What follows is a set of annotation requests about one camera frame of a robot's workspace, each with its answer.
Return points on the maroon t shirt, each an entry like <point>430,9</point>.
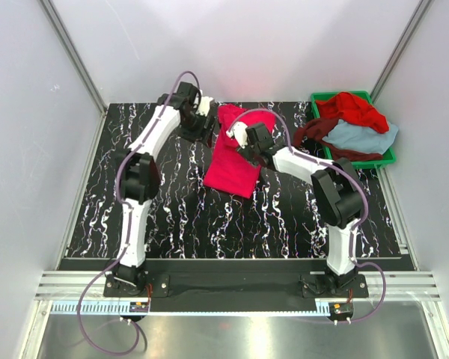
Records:
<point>317,129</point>

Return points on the pink t shirt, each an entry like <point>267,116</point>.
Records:
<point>229,171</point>

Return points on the orange connector board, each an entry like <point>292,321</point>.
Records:
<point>139,306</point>
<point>343,309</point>

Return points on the aluminium front frame rail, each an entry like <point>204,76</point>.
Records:
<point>394,285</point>

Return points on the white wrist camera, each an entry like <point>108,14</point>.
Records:
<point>238,132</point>
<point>205,105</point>

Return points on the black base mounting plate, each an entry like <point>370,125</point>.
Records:
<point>165,278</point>

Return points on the right orange connector board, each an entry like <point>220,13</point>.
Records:
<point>343,309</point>

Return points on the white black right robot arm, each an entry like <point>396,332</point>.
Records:
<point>339,197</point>

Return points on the green plastic bin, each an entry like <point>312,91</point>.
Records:
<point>388,157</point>

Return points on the aluminium corner post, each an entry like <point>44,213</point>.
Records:
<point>69,47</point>
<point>417,17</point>

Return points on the light blue t shirt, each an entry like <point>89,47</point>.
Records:
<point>346,136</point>

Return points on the right aluminium corner post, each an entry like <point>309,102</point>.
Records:
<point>417,17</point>

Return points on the red t shirt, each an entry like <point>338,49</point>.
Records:
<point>353,110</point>

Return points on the left orange connector board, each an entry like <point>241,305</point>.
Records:
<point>139,306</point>

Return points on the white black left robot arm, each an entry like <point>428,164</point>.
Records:
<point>138,180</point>

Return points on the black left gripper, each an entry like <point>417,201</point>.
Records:
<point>200,132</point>

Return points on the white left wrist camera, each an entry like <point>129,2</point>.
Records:
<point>205,105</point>

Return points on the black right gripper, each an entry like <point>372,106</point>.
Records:
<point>248,153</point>

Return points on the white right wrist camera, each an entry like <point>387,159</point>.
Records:
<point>238,132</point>

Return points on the left aluminium corner post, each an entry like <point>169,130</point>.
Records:
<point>69,47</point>

